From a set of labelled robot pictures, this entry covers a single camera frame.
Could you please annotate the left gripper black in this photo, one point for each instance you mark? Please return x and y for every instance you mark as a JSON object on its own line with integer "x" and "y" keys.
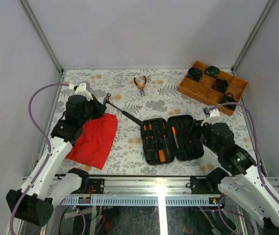
{"x": 100, "y": 107}

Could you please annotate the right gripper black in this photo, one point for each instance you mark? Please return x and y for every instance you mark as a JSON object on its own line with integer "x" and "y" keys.
{"x": 206, "y": 125}

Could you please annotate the small hammer black grip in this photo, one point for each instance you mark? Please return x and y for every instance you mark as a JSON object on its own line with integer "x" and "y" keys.
{"x": 106, "y": 101}

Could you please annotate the black plastic tool case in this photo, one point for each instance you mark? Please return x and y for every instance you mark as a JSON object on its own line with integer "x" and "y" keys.
{"x": 188, "y": 150}

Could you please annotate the small orange precision screwdriver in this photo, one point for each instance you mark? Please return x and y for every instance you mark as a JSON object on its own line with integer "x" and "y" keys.
{"x": 175, "y": 136}

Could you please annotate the thin black precision screwdriver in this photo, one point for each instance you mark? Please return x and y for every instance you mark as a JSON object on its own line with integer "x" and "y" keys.
{"x": 146, "y": 135}

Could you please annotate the small black orange screwdriver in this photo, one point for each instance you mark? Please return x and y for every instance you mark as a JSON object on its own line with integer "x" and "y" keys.
{"x": 151, "y": 134}

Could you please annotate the black orange screwdriver large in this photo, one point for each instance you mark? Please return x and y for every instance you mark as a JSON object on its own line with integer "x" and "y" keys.
{"x": 164, "y": 136}

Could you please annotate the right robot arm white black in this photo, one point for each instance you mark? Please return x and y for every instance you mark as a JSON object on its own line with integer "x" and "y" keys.
{"x": 238, "y": 176}

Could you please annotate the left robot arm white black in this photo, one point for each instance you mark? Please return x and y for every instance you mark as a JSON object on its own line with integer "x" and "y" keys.
{"x": 35, "y": 200}

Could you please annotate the red cloth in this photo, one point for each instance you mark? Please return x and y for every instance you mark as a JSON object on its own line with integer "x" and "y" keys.
{"x": 94, "y": 145}

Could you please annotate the orange wooden divided tray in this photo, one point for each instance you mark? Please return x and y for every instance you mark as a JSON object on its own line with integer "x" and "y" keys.
{"x": 211, "y": 86}

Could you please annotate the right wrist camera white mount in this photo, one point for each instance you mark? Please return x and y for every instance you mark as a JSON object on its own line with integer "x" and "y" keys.
{"x": 211, "y": 116}

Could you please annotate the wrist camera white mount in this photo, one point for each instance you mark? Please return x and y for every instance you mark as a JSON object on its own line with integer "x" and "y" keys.
{"x": 211, "y": 116}
{"x": 81, "y": 89}

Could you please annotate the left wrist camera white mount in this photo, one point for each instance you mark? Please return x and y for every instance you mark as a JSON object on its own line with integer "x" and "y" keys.
{"x": 81, "y": 89}

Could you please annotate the orange handled pliers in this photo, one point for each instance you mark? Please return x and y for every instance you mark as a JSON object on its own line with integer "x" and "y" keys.
{"x": 142, "y": 86}

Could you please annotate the aluminium frame rail front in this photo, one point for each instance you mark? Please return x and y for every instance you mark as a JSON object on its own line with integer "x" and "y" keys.
{"x": 194, "y": 190}

